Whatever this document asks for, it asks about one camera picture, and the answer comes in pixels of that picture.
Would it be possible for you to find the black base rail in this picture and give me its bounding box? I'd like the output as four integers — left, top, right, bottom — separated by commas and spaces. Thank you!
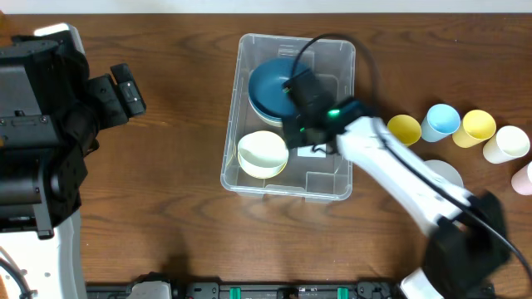
86, 272, 403, 299

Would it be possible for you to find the yellow bowl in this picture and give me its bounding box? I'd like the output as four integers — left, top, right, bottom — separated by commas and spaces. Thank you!
236, 136, 290, 180

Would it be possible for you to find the yellow cup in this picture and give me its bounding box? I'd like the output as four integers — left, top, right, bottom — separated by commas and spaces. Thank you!
452, 110, 496, 148
387, 115, 421, 146

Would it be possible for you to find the light blue cup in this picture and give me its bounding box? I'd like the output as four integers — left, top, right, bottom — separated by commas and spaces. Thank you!
421, 104, 461, 143

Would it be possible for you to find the cream cup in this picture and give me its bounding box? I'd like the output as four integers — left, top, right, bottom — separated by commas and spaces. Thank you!
483, 125, 530, 164

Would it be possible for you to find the grey bowl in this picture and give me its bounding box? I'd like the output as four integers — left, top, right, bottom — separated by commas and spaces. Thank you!
425, 159, 464, 187

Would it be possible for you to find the clear plastic storage container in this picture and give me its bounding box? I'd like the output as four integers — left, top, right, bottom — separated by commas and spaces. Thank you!
220, 33, 356, 202

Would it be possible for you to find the left black cable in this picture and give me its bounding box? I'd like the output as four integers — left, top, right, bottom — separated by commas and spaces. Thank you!
0, 248, 34, 299

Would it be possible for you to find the cream bowl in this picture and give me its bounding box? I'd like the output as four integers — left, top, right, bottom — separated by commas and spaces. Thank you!
249, 101, 288, 128

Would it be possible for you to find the dark blue bowl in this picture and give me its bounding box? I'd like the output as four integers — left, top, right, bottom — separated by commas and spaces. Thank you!
248, 57, 296, 121
248, 97, 292, 124

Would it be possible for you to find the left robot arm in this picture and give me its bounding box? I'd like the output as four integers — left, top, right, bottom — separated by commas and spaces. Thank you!
1, 23, 146, 298

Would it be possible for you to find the white bowl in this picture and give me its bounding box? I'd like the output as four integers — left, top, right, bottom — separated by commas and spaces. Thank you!
236, 130, 290, 179

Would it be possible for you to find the right black cable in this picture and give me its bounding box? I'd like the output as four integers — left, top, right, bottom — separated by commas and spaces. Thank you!
289, 32, 532, 279

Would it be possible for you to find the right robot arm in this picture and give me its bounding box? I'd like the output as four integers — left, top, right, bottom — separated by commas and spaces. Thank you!
282, 98, 510, 298

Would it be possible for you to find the white label in container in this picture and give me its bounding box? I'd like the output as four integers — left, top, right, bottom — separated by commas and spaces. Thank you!
297, 145, 327, 158

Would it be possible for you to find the black cable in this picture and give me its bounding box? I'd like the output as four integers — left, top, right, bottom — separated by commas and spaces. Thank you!
289, 32, 532, 279
0, 248, 34, 299

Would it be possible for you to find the pink cup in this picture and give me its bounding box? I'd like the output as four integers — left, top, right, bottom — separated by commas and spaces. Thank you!
510, 162, 532, 195

